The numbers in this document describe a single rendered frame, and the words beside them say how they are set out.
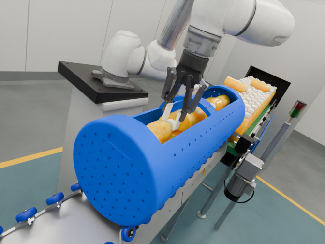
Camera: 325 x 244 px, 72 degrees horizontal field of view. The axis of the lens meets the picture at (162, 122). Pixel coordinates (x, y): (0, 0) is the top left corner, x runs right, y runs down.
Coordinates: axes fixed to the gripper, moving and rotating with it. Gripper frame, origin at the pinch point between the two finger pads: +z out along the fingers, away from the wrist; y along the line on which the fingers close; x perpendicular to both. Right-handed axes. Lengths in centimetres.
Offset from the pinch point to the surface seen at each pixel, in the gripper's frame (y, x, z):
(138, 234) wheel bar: 10.9, -18.5, 28.3
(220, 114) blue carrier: 8.1, 25.1, 1.0
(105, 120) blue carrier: -6.0, -22.8, -1.7
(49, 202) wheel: -10.3, -32.2, 23.4
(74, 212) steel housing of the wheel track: -5.9, -27.2, 27.6
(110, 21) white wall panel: -248, 220, 24
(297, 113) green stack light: 37, 103, 4
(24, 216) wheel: -9.5, -38.8, 22.4
